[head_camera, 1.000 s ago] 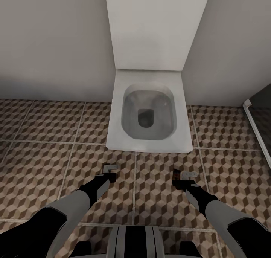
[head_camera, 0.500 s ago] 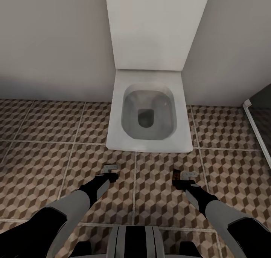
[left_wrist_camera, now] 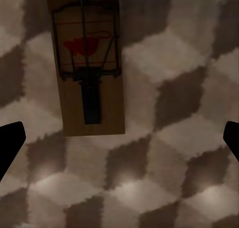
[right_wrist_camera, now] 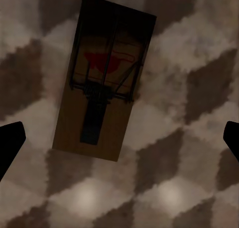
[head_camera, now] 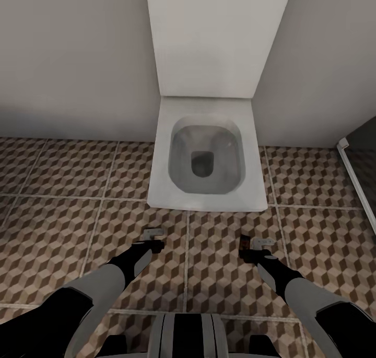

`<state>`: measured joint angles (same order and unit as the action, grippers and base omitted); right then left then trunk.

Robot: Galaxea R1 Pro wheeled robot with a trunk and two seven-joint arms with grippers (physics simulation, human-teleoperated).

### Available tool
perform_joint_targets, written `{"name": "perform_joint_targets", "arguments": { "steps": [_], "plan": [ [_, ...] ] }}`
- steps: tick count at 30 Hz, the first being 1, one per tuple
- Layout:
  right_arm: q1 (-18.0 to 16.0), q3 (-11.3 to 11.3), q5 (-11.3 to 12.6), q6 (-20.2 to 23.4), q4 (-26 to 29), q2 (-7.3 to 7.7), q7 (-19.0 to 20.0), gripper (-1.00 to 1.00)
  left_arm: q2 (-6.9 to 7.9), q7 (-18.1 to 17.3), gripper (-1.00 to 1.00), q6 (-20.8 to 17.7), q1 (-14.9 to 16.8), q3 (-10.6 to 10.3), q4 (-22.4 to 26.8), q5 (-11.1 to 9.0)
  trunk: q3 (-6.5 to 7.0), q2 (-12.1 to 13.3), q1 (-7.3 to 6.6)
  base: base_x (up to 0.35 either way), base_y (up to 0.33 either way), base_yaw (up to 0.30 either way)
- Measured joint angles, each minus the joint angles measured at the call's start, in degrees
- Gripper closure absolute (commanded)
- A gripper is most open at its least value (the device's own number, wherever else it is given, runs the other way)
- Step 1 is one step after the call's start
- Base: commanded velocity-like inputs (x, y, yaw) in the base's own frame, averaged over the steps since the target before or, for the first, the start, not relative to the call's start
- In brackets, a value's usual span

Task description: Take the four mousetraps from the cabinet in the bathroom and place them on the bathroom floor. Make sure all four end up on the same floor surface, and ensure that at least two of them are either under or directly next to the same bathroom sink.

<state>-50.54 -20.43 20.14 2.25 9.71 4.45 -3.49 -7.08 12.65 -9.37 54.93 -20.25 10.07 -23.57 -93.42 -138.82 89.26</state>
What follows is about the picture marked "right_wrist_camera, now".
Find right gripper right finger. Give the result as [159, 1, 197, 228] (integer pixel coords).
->
[223, 121, 239, 161]

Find mousetrap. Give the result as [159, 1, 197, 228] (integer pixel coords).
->
[52, 0, 157, 162]

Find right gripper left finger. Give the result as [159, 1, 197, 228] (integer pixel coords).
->
[0, 121, 26, 181]

